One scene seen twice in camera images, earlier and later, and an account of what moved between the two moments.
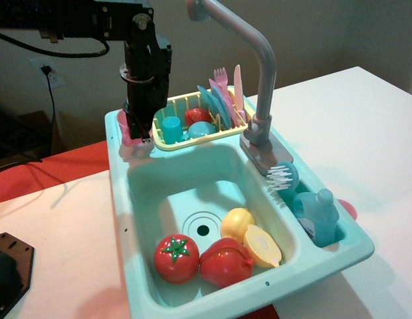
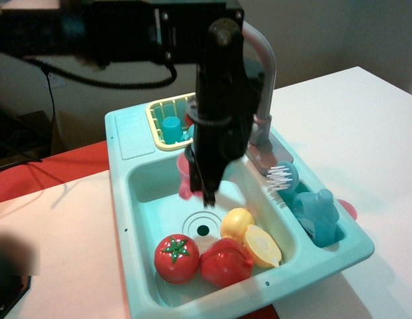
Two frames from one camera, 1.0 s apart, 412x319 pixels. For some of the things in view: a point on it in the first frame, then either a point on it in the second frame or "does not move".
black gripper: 147,72 to 222,109
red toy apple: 225,263 does not move
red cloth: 16,181 does not move
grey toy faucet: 259,145 does not move
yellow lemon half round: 235,222 does not move
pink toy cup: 129,145 to 183,164
